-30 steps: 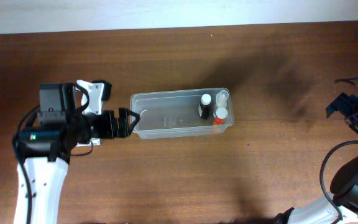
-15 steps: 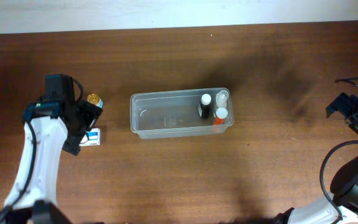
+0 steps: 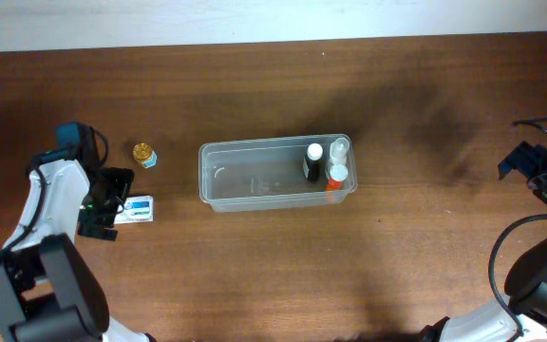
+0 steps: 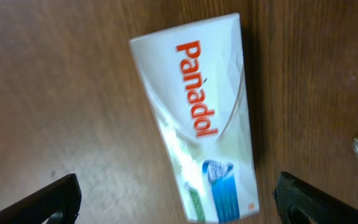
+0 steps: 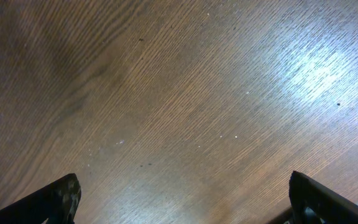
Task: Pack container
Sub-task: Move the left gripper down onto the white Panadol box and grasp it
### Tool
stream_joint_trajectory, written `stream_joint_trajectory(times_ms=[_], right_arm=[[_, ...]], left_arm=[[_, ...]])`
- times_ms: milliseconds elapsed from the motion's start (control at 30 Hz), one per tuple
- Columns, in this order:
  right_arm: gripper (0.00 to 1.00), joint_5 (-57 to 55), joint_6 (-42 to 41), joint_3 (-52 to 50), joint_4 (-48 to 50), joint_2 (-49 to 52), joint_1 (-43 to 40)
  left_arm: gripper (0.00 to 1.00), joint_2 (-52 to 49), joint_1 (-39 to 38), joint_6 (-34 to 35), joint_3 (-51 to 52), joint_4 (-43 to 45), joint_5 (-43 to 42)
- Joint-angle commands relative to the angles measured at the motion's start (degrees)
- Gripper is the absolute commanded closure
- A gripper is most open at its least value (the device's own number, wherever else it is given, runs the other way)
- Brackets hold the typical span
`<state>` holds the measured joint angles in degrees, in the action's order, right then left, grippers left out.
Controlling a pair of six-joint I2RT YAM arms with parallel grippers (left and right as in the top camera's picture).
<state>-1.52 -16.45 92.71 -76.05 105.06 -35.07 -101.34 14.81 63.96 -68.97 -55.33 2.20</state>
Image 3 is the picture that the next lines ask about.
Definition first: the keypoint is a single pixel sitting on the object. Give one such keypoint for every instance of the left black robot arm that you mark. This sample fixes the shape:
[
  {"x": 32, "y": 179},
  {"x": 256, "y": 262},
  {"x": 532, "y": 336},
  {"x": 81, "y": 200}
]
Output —
[{"x": 47, "y": 291}]

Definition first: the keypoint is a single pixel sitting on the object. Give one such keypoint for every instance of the white translucent bottle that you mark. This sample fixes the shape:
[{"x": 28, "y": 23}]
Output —
[{"x": 338, "y": 152}]

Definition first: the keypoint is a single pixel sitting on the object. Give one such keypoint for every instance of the gold lid small jar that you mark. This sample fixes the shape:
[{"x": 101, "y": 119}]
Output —
[{"x": 144, "y": 155}]

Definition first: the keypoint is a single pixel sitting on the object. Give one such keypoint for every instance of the orange tube white cap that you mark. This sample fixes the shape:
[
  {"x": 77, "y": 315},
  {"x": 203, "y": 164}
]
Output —
[{"x": 337, "y": 175}]

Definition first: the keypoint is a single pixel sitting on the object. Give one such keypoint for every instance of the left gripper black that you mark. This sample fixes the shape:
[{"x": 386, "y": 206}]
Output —
[{"x": 124, "y": 179}]

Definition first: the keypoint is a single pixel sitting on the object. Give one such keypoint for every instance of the white Panadol box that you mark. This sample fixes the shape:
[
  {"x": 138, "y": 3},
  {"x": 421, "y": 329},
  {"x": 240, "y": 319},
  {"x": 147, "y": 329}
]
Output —
[{"x": 136, "y": 210}]

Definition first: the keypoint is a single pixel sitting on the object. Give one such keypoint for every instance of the black bottle white cap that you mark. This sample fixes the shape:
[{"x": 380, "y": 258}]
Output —
[{"x": 312, "y": 162}]

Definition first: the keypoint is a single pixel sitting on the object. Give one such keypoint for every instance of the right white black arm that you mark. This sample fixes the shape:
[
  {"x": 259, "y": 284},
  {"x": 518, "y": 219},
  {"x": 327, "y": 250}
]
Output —
[{"x": 518, "y": 311}]

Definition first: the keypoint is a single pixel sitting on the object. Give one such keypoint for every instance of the clear plastic container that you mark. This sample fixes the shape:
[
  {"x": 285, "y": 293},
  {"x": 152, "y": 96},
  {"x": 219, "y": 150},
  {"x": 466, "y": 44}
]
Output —
[{"x": 265, "y": 174}]

